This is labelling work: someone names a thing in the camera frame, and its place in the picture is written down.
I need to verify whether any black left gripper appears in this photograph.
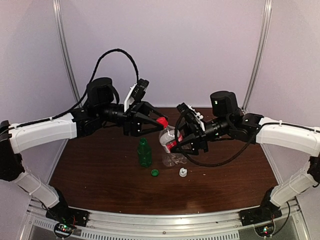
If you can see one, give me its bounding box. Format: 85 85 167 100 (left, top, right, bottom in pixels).
96 99 168 137

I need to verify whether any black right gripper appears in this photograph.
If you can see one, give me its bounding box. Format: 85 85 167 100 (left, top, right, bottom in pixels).
166 116 232 156

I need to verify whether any clear bottle red label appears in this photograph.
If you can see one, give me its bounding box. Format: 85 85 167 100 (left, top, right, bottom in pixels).
158 124 187 165

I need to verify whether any clear bottle white cap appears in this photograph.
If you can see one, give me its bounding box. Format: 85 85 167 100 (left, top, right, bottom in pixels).
162 152 176 167

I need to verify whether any green plastic bottle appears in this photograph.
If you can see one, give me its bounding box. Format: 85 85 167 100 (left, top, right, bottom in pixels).
137 137 152 168

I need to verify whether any green bottle cap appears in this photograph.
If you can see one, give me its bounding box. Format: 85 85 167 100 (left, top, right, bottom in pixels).
151 169 160 177

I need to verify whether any red bottle cap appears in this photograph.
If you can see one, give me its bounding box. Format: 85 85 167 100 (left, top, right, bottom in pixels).
156 117 169 129

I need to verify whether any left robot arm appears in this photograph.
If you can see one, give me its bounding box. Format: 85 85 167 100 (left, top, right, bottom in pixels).
0 77 164 222

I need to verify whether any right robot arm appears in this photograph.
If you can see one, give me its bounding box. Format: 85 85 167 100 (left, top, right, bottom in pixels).
171 90 320 221

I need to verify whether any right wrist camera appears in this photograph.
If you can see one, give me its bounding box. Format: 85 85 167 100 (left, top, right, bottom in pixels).
176 102 206 133

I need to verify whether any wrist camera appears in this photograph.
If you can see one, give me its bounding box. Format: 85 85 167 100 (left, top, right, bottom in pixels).
176 102 206 133
123 78 150 112

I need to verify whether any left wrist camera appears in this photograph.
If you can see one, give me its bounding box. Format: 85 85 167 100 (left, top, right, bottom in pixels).
123 78 150 112

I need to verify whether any right black braided cable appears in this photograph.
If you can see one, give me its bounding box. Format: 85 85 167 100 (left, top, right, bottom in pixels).
174 112 258 168

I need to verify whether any black braided cable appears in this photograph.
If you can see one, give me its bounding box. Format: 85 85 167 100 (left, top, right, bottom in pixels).
174 112 258 168
0 48 140 136

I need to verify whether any left black braided cable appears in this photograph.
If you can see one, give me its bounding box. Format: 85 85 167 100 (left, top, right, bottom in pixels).
0 48 140 136

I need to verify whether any aluminium front rail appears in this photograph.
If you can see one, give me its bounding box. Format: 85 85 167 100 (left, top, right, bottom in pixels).
18 204 310 240

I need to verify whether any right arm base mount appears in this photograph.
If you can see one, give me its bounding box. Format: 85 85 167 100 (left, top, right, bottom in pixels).
239 187 282 226

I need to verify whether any left aluminium frame post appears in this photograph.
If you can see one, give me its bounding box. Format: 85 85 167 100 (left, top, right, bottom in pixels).
52 0 82 107

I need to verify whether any aluminium frame post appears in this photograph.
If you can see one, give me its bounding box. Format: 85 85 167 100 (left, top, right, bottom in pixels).
52 0 82 107
242 0 273 112

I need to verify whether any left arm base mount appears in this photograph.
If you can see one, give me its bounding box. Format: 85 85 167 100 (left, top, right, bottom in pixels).
45 188 89 227

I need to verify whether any right aluminium frame post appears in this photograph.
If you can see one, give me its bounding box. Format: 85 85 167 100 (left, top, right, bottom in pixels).
242 0 273 112

